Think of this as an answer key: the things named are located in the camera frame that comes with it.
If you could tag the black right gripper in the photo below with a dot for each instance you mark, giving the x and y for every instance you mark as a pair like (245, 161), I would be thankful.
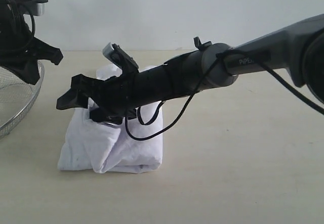
(115, 97)

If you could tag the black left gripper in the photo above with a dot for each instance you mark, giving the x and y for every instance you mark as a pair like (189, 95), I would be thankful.
(17, 40)

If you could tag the white t-shirt red Chinese logo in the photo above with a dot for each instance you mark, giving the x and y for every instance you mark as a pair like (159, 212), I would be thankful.
(106, 147)

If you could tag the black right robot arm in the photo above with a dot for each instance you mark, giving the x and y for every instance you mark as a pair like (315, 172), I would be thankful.
(297, 48)

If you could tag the metal wire mesh basket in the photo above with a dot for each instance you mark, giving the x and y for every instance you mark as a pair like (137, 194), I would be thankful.
(17, 98)

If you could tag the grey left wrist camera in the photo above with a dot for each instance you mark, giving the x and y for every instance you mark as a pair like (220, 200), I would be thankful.
(37, 7)

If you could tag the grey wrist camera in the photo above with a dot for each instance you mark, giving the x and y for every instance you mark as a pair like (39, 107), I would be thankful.
(37, 7)
(115, 54)

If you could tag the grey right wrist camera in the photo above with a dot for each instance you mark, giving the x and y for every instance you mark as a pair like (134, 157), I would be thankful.
(115, 54)

